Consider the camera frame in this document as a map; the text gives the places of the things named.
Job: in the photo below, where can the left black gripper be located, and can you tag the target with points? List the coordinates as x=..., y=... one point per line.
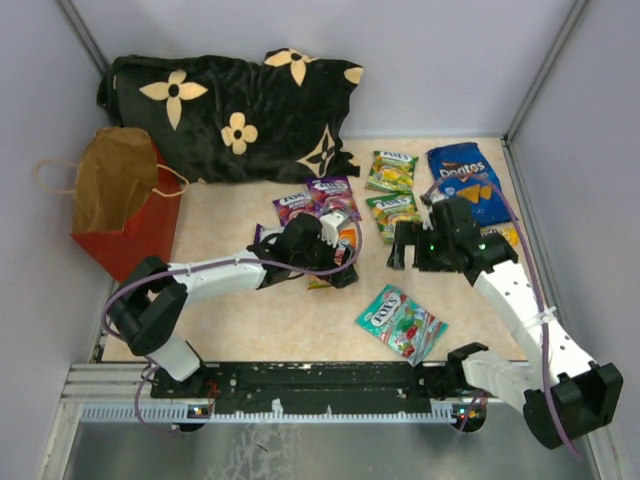
x=339, y=277

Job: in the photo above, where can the teal Fox's mint packet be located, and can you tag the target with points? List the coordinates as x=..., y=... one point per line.
x=403, y=325

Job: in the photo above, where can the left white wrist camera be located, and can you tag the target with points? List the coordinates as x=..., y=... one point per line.
x=331, y=225

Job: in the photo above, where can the green Fox's candy packet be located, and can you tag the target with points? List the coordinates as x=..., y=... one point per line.
x=391, y=172

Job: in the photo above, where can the black flower pattern pillow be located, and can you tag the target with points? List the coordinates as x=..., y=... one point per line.
x=217, y=119

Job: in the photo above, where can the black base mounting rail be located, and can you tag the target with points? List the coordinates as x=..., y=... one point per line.
x=316, y=388

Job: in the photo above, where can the orange Fox's fruits packet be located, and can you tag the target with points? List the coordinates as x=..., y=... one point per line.
x=347, y=240

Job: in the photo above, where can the blue Doritos chip bag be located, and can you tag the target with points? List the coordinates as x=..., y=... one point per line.
x=467, y=173

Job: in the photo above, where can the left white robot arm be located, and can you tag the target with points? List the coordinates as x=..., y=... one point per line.
x=144, y=310

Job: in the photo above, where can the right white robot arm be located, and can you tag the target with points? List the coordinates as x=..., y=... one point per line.
x=562, y=393

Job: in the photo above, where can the purple candy packet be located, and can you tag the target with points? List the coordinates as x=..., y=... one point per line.
x=288, y=207
x=333, y=193
x=261, y=232

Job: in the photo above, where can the yellow M&M's packet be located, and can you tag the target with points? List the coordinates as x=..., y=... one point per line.
x=507, y=231

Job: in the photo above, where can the aluminium frame rail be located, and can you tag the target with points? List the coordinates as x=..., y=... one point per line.
x=103, y=382

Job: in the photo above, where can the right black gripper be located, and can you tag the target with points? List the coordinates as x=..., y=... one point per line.
x=406, y=234

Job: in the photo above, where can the red brown paper bag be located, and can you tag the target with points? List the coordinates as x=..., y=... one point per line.
x=126, y=200

